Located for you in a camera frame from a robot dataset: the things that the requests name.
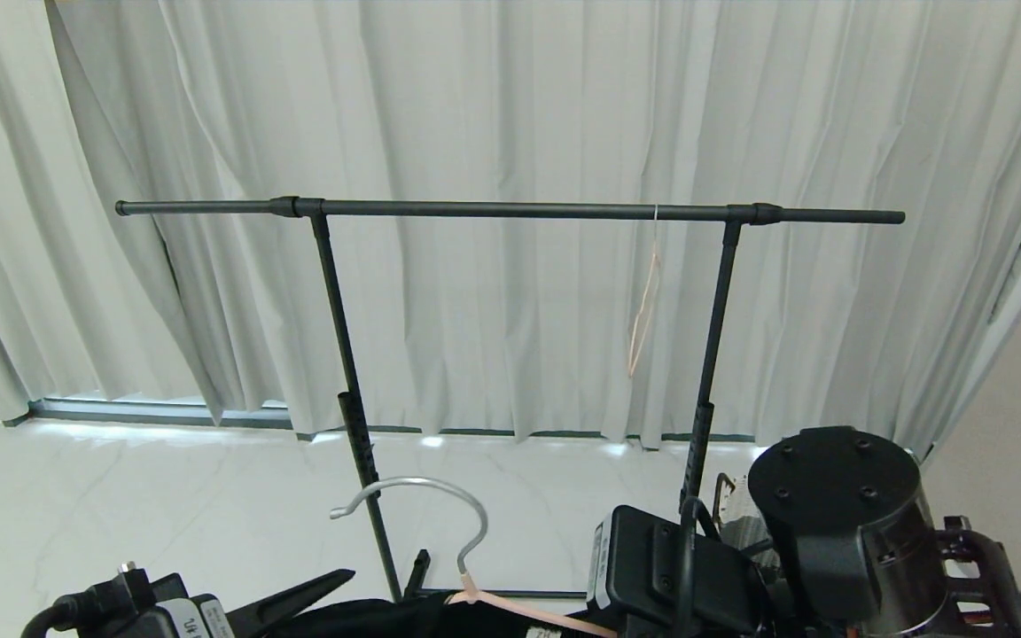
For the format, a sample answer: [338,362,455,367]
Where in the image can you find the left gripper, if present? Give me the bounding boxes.
[134,569,356,638]

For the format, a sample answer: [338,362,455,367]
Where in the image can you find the window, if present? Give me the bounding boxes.
[0,397,760,446]

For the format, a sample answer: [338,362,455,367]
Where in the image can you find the pink clothes hanger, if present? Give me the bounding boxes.
[331,477,620,638]
[628,206,660,377]

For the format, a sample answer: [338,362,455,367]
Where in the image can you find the white laundry basket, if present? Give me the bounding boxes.
[713,472,782,568]

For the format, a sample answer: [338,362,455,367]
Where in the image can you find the black t-shirt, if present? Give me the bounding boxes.
[267,594,604,638]

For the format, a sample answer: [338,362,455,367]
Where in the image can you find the white curtain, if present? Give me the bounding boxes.
[0,0,1021,457]

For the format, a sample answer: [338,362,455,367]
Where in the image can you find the black clothes rack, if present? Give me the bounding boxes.
[114,197,906,603]

